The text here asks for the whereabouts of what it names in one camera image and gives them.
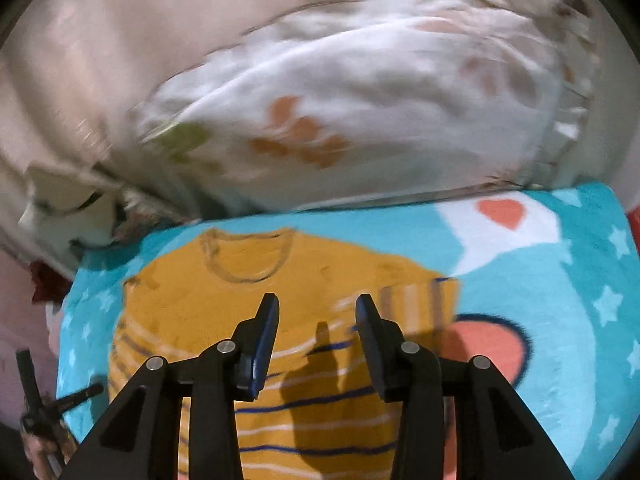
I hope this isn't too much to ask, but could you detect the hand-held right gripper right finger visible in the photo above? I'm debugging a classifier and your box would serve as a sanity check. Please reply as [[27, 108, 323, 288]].
[[355, 293, 576, 480]]

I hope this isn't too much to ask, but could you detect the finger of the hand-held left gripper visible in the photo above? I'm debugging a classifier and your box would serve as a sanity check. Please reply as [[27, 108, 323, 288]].
[[52, 383, 104, 413], [15, 350, 45, 428]]

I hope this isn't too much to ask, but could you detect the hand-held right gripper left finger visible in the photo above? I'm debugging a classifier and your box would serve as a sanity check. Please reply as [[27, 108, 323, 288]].
[[60, 292, 281, 480]]

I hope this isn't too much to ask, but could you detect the yellow striped sweater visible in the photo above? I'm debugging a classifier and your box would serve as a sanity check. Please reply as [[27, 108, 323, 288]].
[[107, 227, 461, 480]]

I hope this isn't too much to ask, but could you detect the dark red cloth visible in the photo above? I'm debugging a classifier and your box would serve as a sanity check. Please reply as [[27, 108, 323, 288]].
[[29, 260, 73, 306]]

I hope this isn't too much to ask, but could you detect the white crane print pillow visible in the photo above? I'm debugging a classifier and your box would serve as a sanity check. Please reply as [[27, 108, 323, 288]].
[[17, 160, 201, 263]]

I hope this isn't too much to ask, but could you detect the turquoise star printed blanket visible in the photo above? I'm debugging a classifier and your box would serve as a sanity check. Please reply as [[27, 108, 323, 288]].
[[55, 182, 640, 480]]

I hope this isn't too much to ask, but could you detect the white floral pillow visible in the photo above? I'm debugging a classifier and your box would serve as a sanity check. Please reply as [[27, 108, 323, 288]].
[[107, 0, 601, 211]]

